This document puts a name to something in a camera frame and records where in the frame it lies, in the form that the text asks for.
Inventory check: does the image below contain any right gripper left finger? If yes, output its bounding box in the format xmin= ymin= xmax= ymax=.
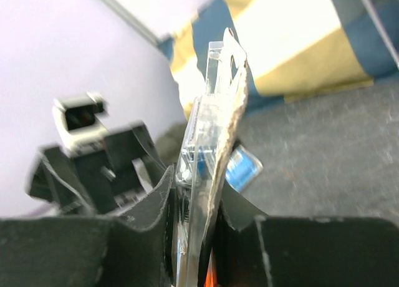
xmin=1 ymin=167 xmax=174 ymax=286

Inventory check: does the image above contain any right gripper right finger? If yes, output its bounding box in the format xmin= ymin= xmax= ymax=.
xmin=214 ymin=185 xmax=398 ymax=286

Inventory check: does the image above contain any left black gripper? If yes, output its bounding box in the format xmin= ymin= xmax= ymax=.
xmin=26 ymin=123 xmax=165 ymax=214

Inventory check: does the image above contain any clear blister razor pack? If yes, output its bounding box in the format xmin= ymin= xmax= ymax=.
xmin=225 ymin=145 xmax=263 ymax=193

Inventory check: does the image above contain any white Gillette SkinGuard pack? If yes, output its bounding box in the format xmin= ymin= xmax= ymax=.
xmin=175 ymin=28 xmax=248 ymax=286

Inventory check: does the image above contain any orange Gillette Fusion box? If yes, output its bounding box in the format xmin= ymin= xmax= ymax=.
xmin=204 ymin=261 xmax=219 ymax=287

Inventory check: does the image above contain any olive green cloth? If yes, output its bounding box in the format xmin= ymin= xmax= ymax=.
xmin=155 ymin=122 xmax=187 ymax=166

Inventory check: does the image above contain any blue beige checkered pillow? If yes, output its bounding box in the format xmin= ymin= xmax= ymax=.
xmin=158 ymin=0 xmax=398 ymax=114

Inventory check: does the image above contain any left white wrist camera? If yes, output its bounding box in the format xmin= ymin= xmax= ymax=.
xmin=52 ymin=92 xmax=108 ymax=156

